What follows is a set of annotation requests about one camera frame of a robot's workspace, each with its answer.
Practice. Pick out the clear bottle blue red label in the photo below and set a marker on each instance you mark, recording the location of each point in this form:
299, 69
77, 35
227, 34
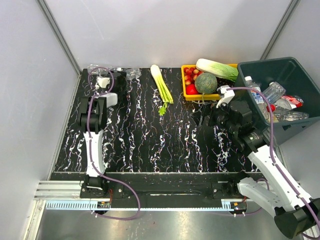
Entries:
257, 97

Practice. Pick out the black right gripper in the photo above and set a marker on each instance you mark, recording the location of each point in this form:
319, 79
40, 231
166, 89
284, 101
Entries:
206, 109

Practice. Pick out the large clear square bottle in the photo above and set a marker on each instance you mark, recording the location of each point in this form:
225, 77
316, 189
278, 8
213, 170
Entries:
275, 120

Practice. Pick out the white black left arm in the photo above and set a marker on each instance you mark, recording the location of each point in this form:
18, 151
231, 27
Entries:
92, 120

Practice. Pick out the aluminium frame post right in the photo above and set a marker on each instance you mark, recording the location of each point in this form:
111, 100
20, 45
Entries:
288, 13

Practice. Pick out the aluminium frame post left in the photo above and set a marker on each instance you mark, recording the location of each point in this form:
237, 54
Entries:
45, 9

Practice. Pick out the dark green plastic bin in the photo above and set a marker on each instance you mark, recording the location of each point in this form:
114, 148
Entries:
291, 75

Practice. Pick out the clear ribbed bottle white cap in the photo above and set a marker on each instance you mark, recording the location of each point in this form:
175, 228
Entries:
274, 92

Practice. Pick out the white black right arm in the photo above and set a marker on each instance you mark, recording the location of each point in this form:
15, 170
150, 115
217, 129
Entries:
293, 209

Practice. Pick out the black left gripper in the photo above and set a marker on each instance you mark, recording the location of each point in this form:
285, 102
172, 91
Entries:
123, 75

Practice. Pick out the clear bottle back row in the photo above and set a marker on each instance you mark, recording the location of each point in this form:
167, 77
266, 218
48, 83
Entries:
96, 69

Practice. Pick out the green netted melon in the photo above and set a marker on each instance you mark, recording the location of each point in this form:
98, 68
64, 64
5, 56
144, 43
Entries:
206, 83

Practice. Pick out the red apple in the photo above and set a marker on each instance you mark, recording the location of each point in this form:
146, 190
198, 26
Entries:
191, 90

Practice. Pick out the celery stalk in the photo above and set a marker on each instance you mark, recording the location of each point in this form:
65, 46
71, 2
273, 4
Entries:
164, 92

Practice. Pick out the napa cabbage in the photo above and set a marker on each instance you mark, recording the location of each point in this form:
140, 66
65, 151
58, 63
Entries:
220, 70

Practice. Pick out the aluminium front rail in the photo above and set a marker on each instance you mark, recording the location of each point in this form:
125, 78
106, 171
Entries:
65, 195

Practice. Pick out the aluminium frame post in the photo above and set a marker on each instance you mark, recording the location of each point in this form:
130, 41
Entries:
288, 13
45, 9

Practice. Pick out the yellow plastic tray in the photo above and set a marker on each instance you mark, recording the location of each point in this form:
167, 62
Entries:
197, 97

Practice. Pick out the red label crushed bottle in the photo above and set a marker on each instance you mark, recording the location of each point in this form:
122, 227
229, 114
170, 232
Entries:
286, 103

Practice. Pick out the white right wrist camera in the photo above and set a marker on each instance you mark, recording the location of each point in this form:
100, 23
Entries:
226, 94

